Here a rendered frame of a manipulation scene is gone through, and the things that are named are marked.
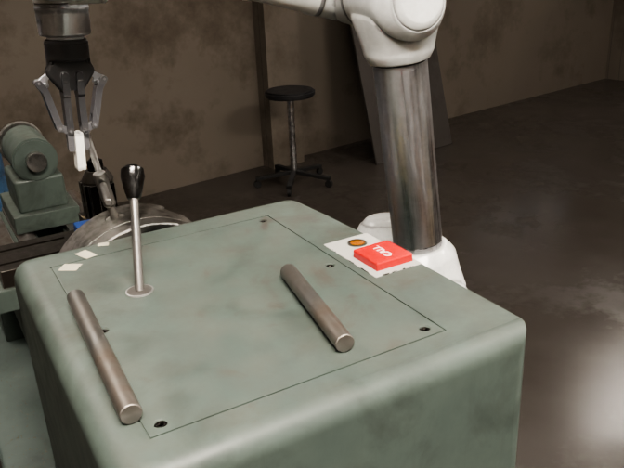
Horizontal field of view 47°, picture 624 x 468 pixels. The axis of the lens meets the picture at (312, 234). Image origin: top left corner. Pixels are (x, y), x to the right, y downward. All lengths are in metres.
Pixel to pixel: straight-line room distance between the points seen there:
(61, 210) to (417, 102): 1.39
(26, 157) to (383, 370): 1.75
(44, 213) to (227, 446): 1.78
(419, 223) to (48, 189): 1.35
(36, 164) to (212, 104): 3.24
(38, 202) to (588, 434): 2.04
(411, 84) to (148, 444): 0.84
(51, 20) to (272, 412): 0.85
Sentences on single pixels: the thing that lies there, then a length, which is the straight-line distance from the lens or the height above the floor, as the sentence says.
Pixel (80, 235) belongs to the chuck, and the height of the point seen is 1.21.
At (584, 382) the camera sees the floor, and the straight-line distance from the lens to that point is 3.08.
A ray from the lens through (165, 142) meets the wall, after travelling 5.32.
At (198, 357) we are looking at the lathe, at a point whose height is 1.25.
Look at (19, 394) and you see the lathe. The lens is 2.18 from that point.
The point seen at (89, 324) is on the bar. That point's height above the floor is 1.28.
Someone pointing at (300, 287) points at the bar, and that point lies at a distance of 0.87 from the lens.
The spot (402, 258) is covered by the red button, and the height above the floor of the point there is 1.26.
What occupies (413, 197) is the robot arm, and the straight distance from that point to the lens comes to 1.37.
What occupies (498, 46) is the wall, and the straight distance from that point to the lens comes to 7.59.
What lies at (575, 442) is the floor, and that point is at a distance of 2.76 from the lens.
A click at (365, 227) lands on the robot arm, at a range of 1.62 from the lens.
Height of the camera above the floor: 1.67
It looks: 22 degrees down
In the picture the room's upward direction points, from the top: 3 degrees counter-clockwise
